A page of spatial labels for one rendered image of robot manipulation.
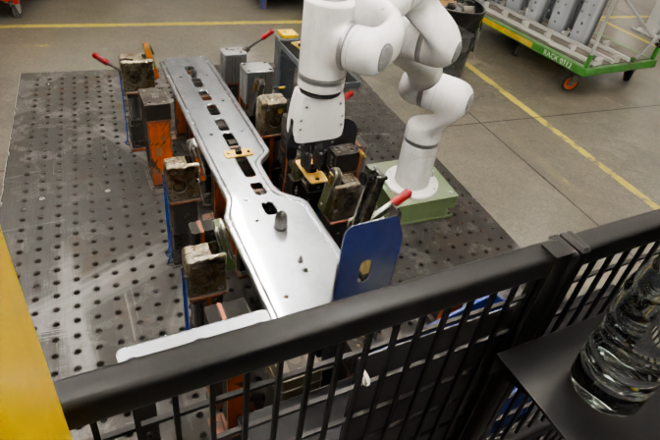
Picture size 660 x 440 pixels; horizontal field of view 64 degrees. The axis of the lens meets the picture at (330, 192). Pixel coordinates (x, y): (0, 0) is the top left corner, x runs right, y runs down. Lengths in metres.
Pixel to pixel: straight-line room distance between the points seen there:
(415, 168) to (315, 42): 0.97
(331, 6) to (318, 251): 0.59
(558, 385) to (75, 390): 0.41
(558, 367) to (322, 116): 0.59
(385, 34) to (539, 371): 0.55
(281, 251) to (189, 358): 0.88
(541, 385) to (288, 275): 0.73
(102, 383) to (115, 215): 1.49
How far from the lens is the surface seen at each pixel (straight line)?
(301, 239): 1.26
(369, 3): 1.00
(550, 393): 0.56
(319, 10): 0.87
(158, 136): 1.81
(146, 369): 0.36
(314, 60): 0.90
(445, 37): 1.26
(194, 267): 1.16
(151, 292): 1.57
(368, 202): 1.16
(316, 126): 0.97
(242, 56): 2.05
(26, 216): 1.90
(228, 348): 0.37
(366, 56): 0.85
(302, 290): 1.15
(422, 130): 1.70
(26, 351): 0.24
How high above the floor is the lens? 1.84
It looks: 36 degrees down
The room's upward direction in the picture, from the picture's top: 8 degrees clockwise
